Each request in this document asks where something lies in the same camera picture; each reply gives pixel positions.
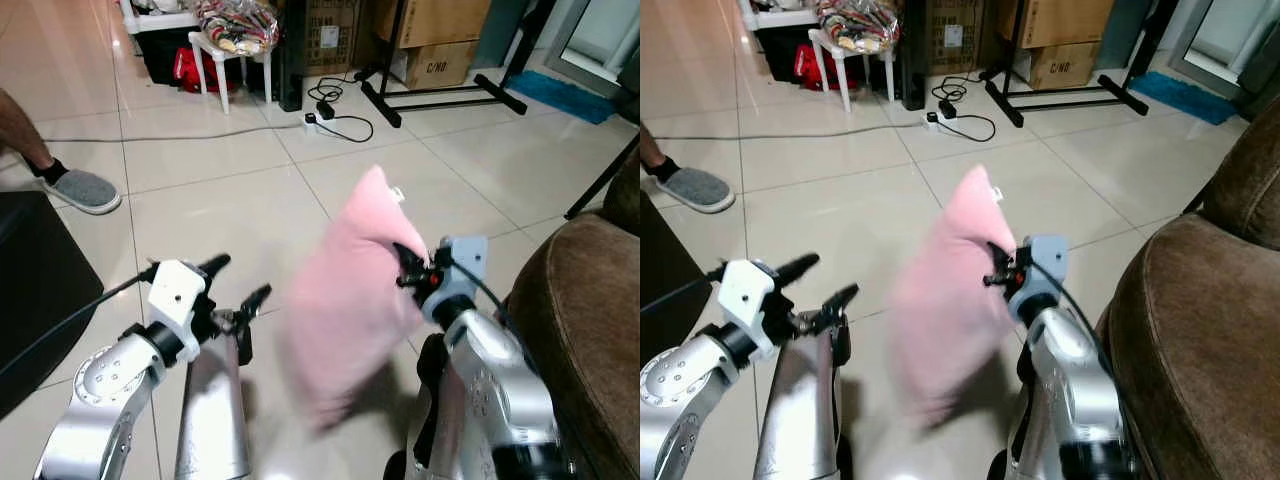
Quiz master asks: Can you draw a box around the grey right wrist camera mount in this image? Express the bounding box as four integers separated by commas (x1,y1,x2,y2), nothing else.
1013,235,1070,323
429,235,490,323

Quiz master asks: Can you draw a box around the large plain cardboard box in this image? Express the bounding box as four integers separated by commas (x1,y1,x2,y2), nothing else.
374,0,492,50
995,0,1117,50

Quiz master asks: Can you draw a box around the grey door frame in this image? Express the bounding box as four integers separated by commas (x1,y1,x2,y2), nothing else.
544,0,641,101
1168,0,1280,101

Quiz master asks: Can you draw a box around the black metal floor stand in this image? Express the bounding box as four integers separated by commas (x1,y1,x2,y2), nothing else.
979,0,1181,129
355,0,557,129

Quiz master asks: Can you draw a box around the small printed cardboard box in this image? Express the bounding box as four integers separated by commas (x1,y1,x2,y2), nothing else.
394,40,480,92
1019,40,1102,92

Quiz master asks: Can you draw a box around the black low table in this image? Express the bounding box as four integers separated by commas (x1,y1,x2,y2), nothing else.
640,185,714,367
0,190,105,421

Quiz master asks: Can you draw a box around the patterned clear plastic bag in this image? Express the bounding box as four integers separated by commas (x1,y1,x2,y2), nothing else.
191,0,282,57
814,0,902,55

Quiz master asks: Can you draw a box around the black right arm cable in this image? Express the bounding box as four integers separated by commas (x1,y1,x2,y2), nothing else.
1028,256,1119,401
438,256,531,351

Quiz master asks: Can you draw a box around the black storage bin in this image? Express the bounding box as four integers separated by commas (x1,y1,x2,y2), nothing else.
132,25,201,87
756,22,817,84

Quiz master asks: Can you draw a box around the white tray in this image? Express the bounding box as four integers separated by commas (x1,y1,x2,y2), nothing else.
739,0,822,32
119,0,202,35

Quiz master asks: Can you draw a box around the white plastic stool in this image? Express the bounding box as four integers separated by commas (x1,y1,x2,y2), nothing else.
187,30,274,115
807,28,895,114

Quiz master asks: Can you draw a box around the dark labelled cardboard box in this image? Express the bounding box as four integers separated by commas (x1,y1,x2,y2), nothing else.
300,0,378,73
925,0,1001,73

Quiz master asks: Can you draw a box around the grey floor cable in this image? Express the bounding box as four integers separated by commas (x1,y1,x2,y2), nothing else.
33,124,306,144
648,122,927,142

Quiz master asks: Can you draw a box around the black upright speaker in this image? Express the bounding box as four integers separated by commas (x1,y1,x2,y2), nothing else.
899,0,929,112
277,0,305,112

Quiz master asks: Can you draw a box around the pink pillow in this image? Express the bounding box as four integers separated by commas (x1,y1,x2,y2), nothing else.
885,165,1021,432
279,165,432,432

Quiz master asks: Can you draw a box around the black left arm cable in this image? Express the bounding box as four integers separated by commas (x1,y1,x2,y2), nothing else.
0,264,161,379
640,264,728,317

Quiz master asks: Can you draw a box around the silver robot left leg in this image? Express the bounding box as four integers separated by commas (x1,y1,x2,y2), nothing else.
174,335,253,480
753,335,839,480

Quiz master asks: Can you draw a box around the brown fabric sofa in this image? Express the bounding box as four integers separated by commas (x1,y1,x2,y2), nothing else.
1095,100,1280,480
503,150,641,480

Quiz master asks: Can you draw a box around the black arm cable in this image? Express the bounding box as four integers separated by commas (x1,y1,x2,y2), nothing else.
438,256,531,351
640,264,728,317
0,264,161,379
1028,256,1119,401

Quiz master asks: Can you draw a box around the blue floor mat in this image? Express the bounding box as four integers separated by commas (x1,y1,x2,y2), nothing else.
1129,70,1240,127
504,70,620,126

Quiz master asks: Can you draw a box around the red bag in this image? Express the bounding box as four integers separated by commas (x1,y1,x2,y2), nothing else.
171,45,242,97
794,43,852,92

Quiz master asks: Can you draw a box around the grey slipper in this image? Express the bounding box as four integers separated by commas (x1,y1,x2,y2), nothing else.
655,166,736,214
42,168,123,216

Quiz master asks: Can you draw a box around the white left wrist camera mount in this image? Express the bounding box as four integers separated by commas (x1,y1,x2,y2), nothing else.
147,259,209,338
717,259,778,338

